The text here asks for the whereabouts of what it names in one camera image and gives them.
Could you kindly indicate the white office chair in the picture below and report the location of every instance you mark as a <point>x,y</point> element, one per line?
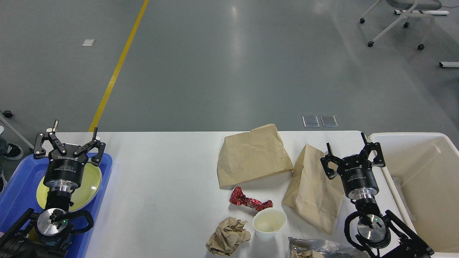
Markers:
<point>406,9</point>

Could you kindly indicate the clear floor plate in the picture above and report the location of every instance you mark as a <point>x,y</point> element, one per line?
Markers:
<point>310,121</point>
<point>329,121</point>

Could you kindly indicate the right clear floor plate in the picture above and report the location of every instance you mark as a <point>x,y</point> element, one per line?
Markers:
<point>329,121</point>

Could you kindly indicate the left clear floor plate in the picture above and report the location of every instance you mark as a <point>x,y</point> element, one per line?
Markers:
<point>310,121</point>

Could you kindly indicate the beige plastic bin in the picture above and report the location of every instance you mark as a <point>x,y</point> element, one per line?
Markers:
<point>422,173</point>

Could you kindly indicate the white floor rail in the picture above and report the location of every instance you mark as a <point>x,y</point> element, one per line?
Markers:
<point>444,64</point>

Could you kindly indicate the white paper cup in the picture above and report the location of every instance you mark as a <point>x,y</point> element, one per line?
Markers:
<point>268,222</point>

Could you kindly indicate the blue plastic tray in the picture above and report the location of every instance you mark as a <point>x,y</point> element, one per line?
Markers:
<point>20,194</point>

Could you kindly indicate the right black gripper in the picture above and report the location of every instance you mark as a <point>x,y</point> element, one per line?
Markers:
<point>358,177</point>

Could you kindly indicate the red foil wrapper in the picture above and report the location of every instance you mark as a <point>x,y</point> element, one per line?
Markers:
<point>239,198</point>

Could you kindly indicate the dark teal mug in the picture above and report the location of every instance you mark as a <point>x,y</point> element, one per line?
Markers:
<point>63,242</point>

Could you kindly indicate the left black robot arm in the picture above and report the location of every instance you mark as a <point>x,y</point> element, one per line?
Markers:
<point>49,233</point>

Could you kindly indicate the crumpled brown paper ball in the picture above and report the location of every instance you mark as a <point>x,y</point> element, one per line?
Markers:
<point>228,236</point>

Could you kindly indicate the yellow plastic plate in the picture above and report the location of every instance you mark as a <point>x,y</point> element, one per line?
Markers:
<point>91,180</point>

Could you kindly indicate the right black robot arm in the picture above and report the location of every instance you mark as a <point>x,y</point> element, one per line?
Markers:
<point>367,229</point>

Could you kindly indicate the large paper bag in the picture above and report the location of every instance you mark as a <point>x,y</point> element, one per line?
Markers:
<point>251,155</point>

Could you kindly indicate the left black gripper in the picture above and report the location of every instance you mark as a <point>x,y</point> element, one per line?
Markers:
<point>68,170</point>

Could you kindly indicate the clear plastic bag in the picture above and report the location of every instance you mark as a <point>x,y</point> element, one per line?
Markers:
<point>320,248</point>

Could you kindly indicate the black white sneaker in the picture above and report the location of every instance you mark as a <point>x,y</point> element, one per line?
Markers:
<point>13,152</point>

